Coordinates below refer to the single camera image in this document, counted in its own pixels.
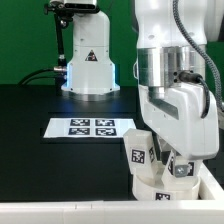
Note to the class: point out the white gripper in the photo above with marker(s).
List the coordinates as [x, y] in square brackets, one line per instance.
[178, 121]

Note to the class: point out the white round stool seat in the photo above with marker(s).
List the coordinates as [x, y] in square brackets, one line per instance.
[145, 189]

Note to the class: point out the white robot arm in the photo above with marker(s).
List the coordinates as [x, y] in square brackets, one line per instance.
[170, 65]

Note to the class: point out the white L-shaped obstacle fence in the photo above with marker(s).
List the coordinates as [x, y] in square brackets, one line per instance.
[208, 209]

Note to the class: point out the white marker sheet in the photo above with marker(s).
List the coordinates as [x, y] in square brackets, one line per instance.
[88, 127]

